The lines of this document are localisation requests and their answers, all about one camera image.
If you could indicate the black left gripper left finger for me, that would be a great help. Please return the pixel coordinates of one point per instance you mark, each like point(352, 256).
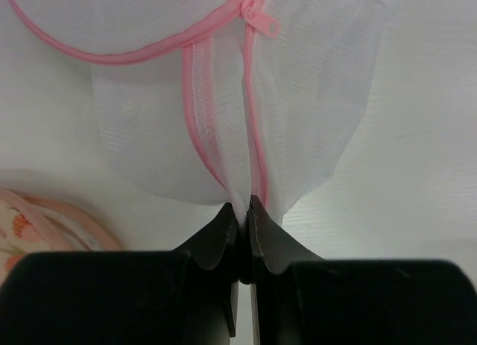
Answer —
point(183, 296)

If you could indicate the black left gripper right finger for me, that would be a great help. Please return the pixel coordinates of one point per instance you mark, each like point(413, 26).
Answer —
point(301, 298)

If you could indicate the white mesh laundry bag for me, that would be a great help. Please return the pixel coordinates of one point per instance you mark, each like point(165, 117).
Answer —
point(219, 101)

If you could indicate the floral orange bra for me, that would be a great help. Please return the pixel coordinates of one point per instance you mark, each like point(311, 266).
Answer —
point(31, 224)

